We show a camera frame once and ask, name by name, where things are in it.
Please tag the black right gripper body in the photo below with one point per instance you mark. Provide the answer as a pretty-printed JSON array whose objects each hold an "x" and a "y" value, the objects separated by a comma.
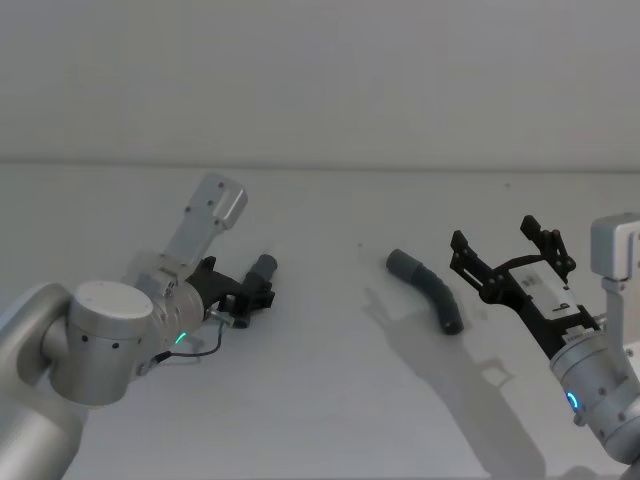
[{"x": 545, "y": 300}]

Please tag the curved grey plastic tube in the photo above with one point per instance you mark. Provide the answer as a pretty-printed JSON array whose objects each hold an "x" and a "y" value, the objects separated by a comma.
[{"x": 430, "y": 290}]

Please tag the white table cloth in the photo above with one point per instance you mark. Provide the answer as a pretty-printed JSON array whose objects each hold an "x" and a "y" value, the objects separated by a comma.
[{"x": 300, "y": 380}]

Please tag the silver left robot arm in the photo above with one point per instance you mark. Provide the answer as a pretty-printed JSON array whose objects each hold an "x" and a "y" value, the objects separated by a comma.
[{"x": 107, "y": 320}]

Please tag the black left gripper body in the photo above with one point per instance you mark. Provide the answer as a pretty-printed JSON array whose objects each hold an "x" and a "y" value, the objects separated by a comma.
[{"x": 220, "y": 287}]

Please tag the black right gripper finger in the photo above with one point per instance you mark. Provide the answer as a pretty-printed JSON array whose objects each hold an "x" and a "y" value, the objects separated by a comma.
[
  {"x": 472, "y": 265},
  {"x": 549, "y": 247}
]

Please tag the short grey plastic tube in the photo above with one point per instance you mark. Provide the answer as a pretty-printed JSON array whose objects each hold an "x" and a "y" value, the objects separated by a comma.
[{"x": 265, "y": 266}]

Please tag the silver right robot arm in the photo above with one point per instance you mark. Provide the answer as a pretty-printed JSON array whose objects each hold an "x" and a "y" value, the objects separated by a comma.
[{"x": 600, "y": 380}]

